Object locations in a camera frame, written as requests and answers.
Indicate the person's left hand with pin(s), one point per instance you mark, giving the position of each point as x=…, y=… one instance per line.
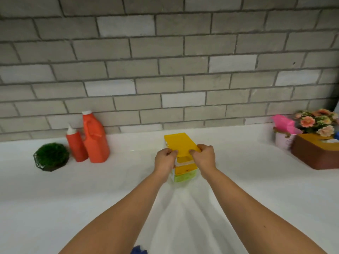
x=164, y=164

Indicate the person's right hand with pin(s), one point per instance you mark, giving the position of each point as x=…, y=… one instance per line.
x=205, y=160

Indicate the yellow mini drawer organizer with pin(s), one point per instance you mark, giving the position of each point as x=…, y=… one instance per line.
x=180, y=141

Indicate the orange plastic jug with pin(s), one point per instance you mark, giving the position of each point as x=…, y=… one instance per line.
x=96, y=145

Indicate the pink metal bucket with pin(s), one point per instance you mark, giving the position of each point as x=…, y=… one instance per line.
x=282, y=141

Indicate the red squeeze bottle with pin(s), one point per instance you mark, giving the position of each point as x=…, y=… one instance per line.
x=76, y=148

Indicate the blue cloth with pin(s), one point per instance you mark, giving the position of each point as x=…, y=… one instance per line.
x=139, y=250

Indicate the brown tissue box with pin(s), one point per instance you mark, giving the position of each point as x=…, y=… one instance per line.
x=310, y=156

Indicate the artificial flowers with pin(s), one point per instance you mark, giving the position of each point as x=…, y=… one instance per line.
x=308, y=121

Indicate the green plant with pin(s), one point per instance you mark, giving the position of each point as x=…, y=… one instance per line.
x=51, y=156

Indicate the clear jar with blue lid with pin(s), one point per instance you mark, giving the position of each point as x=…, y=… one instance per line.
x=337, y=135

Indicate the person's left forearm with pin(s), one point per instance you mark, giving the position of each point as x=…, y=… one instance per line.
x=116, y=222

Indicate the person's right forearm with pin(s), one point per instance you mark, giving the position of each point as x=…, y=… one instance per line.
x=259, y=216

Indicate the white countertop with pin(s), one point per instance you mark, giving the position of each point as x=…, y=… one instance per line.
x=264, y=195

